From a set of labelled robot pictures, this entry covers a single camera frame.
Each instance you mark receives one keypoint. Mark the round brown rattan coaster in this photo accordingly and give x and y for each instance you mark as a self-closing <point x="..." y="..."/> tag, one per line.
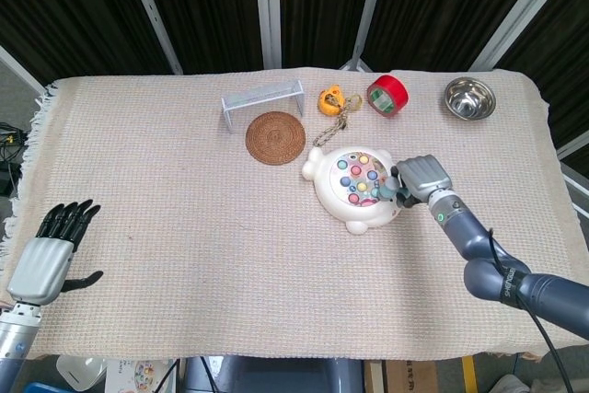
<point x="275" y="137"/>

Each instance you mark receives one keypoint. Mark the black pleated curtain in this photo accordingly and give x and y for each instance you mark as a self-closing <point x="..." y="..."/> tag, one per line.
<point x="73" y="6"/>

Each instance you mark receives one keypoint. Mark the white plastic container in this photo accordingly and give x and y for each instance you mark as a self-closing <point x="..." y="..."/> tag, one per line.
<point x="80" y="372"/>

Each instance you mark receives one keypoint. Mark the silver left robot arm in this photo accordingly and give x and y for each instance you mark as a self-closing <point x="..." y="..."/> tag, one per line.
<point x="14" y="333"/>

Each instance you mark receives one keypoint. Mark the stainless steel bowl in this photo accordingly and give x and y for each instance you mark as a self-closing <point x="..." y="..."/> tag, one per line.
<point x="469" y="100"/>

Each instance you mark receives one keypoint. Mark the teal grey toy hammer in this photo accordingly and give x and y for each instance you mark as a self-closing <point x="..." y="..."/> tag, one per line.
<point x="384" y="190"/>

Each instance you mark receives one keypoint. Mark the printed toy packaging box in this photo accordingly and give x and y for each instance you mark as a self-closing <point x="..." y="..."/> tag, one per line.
<point x="138" y="377"/>

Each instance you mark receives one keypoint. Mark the red tape roll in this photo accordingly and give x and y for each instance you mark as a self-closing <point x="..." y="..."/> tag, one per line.
<point x="396" y="89"/>

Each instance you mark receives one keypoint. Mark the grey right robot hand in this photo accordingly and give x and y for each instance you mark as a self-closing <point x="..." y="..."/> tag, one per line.
<point x="423" y="176"/>

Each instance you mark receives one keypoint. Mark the brown cardboard box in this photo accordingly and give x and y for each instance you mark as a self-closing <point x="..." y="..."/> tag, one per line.
<point x="405" y="377"/>

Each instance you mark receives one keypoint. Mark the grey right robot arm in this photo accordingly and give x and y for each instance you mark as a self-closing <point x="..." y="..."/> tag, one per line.
<point x="483" y="241"/>

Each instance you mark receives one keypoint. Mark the grey black left robot hand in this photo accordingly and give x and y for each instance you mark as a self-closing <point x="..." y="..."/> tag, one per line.
<point x="41" y="264"/>

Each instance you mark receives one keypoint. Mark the white bear-shaped pop-button toy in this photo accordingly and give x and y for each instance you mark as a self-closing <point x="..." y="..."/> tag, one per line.
<point x="331" y="199"/>

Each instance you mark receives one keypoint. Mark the beige woven tablecloth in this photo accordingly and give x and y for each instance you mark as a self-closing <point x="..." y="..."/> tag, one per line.
<point x="184" y="227"/>

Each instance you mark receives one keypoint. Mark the white aluminium frame post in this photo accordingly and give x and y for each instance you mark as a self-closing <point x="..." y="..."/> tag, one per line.
<point x="268" y="6"/>
<point x="573" y="176"/>
<point x="154" y="15"/>
<point x="370" y="6"/>
<point x="520" y="11"/>
<point x="20" y="68"/>

